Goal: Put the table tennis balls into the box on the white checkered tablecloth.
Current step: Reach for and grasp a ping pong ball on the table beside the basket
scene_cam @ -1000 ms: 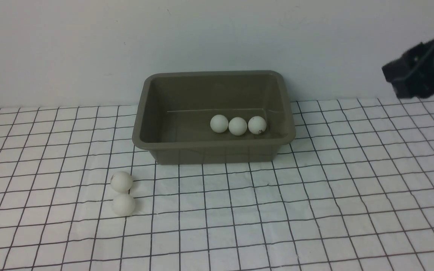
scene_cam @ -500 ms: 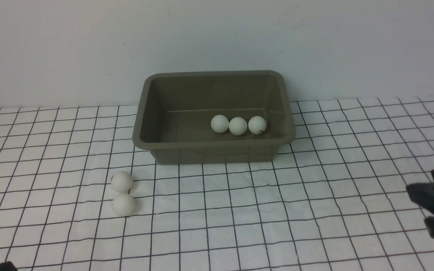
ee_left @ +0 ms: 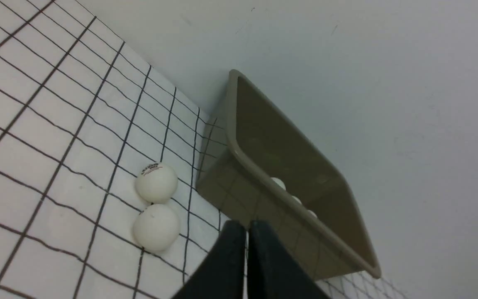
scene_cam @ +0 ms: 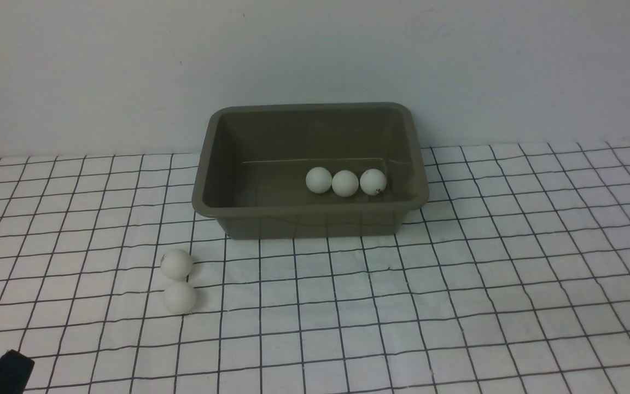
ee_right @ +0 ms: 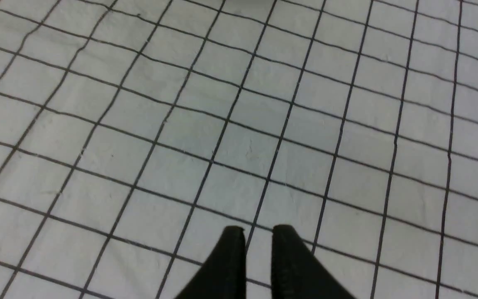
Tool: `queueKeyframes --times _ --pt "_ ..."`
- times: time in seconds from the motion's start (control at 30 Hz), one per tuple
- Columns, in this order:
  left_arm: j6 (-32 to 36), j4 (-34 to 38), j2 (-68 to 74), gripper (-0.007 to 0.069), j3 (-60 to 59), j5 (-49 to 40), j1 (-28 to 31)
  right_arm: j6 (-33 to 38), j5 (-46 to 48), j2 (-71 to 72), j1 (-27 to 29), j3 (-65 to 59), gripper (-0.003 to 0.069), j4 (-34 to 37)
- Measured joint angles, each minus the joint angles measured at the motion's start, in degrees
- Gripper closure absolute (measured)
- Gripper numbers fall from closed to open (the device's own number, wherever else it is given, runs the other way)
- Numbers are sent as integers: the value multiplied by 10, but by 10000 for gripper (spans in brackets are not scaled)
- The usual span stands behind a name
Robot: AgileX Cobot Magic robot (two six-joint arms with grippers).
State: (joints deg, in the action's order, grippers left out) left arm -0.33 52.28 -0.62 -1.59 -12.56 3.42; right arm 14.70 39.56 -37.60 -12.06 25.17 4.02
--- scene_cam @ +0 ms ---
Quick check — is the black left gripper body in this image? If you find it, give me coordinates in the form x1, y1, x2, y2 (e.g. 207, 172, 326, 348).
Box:
0, 351, 35, 393

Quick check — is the white ping-pong ball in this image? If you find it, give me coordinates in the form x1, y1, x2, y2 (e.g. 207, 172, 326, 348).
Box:
160, 249, 194, 281
331, 170, 359, 198
162, 281, 198, 314
305, 166, 333, 194
359, 168, 388, 196

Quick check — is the white black-grid tablecloth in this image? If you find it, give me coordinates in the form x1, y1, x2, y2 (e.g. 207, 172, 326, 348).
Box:
0, 141, 630, 393

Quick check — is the olive green plastic bin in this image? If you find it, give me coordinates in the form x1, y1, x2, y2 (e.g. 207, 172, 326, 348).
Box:
192, 102, 429, 240

